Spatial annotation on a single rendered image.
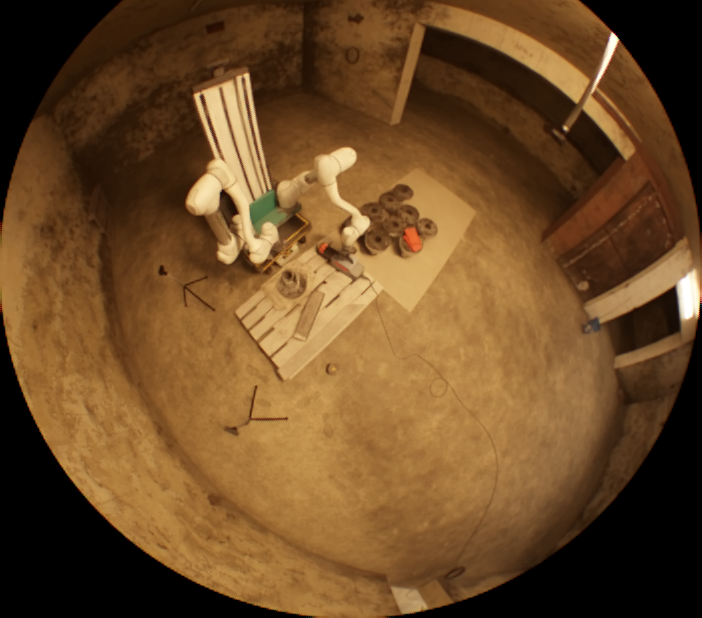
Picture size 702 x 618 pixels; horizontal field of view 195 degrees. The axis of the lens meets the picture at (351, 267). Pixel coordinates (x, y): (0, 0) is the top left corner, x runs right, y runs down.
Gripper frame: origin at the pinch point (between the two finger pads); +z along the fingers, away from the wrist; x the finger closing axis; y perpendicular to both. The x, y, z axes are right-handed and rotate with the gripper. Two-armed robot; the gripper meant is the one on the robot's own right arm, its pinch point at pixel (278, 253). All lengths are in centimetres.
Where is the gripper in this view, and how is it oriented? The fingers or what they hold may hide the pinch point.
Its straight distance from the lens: 171.6
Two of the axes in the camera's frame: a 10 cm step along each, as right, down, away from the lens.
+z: -1.0, 4.3, 9.0
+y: -7.6, -6.1, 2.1
